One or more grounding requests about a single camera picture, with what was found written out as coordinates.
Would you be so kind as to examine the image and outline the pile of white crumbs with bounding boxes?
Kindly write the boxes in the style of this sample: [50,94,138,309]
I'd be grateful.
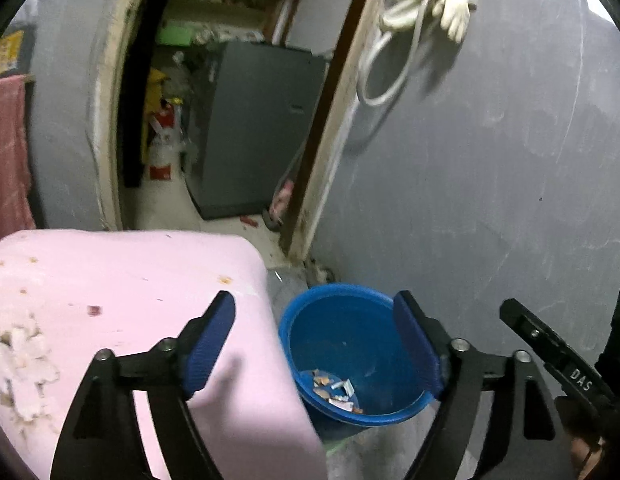
[0,310,61,423]

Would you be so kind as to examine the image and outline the yellow bag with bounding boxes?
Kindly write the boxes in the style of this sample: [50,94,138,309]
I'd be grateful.
[145,67,170,116]

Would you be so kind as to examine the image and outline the white hose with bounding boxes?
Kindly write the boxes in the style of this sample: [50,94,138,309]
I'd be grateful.
[356,0,441,107]

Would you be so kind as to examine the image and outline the green box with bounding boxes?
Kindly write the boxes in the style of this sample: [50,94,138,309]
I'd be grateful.
[155,20,201,46]

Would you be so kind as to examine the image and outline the person's right hand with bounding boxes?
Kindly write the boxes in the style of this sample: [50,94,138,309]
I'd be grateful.
[555,394,620,480]

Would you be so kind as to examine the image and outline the pink slipper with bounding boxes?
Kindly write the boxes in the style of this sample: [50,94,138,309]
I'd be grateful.
[270,180,296,226]

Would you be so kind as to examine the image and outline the white rubber glove pair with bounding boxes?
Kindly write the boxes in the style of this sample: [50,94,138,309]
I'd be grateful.
[432,0,477,43]

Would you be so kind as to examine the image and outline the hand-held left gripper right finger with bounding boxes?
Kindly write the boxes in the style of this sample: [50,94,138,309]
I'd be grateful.
[393,290,576,480]

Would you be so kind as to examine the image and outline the pink plaid cloth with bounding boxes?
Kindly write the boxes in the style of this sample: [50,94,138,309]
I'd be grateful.
[0,75,37,248]

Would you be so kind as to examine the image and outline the red and white sack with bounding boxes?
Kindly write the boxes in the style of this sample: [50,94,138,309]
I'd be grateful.
[141,97,186,181]

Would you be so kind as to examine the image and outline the wooden door frame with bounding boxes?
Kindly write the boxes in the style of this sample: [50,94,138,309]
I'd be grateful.
[87,0,391,261]

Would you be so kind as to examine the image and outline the blue plastic bucket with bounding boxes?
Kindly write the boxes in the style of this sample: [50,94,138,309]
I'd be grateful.
[278,283,443,427]

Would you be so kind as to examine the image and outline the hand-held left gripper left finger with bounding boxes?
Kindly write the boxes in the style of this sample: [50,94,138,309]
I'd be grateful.
[50,290,237,480]

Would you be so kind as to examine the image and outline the light pink towel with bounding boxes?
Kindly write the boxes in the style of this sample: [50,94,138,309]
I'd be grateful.
[0,229,328,480]

